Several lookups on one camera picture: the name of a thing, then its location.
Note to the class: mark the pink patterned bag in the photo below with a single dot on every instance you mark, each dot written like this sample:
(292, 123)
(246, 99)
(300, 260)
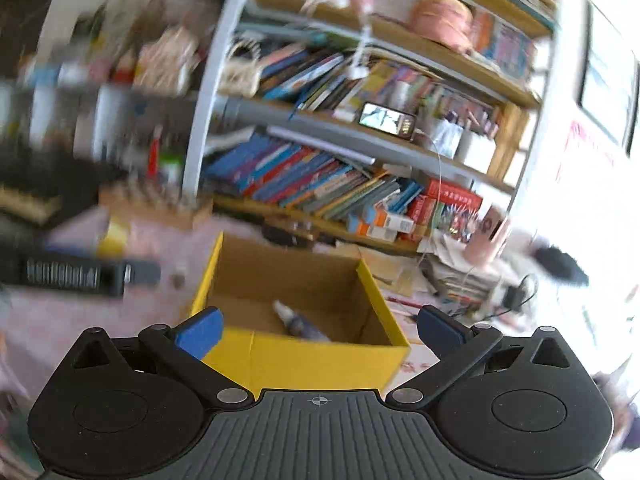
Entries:
(165, 60)

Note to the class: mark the framed wall picture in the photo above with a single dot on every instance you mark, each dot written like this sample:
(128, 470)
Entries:
(607, 75)

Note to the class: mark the pink checked desktop mat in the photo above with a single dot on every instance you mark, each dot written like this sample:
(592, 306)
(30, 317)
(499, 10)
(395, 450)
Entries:
(75, 320)

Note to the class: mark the blurred yellow object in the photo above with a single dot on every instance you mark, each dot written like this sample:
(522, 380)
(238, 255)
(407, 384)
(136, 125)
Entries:
(114, 241)

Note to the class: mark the woven basket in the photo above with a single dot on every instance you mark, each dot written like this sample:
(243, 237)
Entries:
(245, 71)

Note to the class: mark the pink cup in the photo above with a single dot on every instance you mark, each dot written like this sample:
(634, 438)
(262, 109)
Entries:
(486, 239)

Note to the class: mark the black fluffy object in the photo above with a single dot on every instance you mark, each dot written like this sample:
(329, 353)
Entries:
(560, 264)

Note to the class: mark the leaning row of thin books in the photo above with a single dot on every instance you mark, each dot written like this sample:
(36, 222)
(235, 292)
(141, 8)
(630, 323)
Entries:
(320, 80)

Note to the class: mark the long row of colourful books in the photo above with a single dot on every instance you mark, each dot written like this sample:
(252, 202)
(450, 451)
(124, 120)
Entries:
(310, 180)

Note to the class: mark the orange and white cartons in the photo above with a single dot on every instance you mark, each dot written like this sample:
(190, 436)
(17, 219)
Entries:
(380, 222)

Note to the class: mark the small grey bottle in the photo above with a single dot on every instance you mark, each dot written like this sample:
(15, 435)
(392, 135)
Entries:
(296, 323)

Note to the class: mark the short row of blue books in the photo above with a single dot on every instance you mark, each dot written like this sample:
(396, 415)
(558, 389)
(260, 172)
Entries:
(502, 45)

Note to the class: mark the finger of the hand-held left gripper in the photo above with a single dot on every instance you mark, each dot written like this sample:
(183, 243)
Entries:
(75, 274)

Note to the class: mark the smartphone with lit screen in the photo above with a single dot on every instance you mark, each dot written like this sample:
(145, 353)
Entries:
(387, 121)

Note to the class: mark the stack of papers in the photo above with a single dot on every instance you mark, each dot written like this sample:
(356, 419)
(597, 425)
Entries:
(457, 272)

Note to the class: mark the yellow cardboard box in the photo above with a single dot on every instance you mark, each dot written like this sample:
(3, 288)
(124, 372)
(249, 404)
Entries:
(310, 365)

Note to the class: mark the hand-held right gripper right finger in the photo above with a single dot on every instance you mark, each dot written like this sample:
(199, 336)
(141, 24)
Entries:
(435, 327)

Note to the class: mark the white and wood bookshelf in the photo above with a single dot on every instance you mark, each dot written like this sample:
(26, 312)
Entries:
(210, 85)

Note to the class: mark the white jar with green lid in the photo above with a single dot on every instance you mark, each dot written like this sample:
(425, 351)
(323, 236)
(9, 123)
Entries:
(170, 169)

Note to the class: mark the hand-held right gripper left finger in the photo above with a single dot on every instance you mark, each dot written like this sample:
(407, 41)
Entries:
(202, 331)

